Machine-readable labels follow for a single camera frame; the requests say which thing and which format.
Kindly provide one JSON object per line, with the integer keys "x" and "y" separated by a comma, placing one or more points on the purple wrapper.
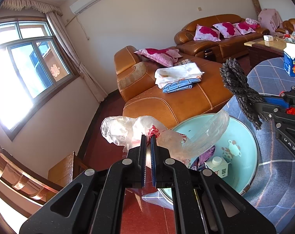
{"x": 204, "y": 157}

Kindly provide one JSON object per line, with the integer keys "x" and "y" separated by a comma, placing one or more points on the blue milk carton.
{"x": 293, "y": 63}

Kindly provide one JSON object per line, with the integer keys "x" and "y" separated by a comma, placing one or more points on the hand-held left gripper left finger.
{"x": 143, "y": 160}

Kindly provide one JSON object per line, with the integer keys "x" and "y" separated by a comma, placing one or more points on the beige curtain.
{"x": 72, "y": 48}

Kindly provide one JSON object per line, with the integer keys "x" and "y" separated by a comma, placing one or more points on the large pink floral pillow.
{"x": 157, "y": 54}

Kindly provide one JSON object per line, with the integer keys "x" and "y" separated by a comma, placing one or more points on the folded blue plaid cloth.
{"x": 179, "y": 86}

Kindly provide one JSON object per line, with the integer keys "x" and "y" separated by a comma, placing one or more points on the white tissue box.
{"x": 268, "y": 38}

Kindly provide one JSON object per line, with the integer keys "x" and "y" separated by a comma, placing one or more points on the pink floral blanket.
{"x": 252, "y": 23}

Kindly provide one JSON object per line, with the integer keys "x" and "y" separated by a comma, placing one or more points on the window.
{"x": 28, "y": 65}

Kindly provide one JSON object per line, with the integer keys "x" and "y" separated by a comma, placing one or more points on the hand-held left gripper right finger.
{"x": 153, "y": 160}

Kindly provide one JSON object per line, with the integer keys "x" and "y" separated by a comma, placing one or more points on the black knitted bundle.
{"x": 237, "y": 85}

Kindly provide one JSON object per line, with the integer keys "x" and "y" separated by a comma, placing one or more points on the rolled standing mat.
{"x": 256, "y": 4}

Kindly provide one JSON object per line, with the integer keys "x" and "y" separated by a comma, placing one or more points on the dark wooden coffee table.
{"x": 266, "y": 51}

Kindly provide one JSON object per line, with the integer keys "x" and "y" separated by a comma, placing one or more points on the light blue trash bin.
{"x": 242, "y": 158}

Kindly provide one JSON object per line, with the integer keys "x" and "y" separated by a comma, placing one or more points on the folded white cloth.
{"x": 176, "y": 73}

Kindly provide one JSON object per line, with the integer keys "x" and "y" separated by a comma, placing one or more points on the clear plastic bag red print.
{"x": 128, "y": 129}

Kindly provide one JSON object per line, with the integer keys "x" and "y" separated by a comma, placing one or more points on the blue plaid tablecloth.
{"x": 271, "y": 187}

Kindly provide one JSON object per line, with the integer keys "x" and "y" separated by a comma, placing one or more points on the pink cloth-covered appliance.
{"x": 270, "y": 19}

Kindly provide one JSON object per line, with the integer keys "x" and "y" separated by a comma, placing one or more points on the white air conditioner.
{"x": 87, "y": 0}

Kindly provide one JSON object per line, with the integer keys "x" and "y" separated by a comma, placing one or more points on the brown leather three-seat sofa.
{"x": 230, "y": 43}

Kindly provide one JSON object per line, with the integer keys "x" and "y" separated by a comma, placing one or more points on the wooden chair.
{"x": 20, "y": 175}

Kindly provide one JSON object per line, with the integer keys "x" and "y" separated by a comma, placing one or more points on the checkered cloth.
{"x": 182, "y": 62}

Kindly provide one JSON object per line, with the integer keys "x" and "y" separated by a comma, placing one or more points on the brown leather armchair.
{"x": 288, "y": 24}

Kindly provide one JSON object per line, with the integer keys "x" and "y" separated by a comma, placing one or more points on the brown leather chaise sofa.
{"x": 176, "y": 102}

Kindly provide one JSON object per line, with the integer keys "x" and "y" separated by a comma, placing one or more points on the white carton with red label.
{"x": 218, "y": 168}

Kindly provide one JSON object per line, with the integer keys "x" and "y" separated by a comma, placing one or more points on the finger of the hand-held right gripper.
{"x": 274, "y": 99}
{"x": 269, "y": 109}

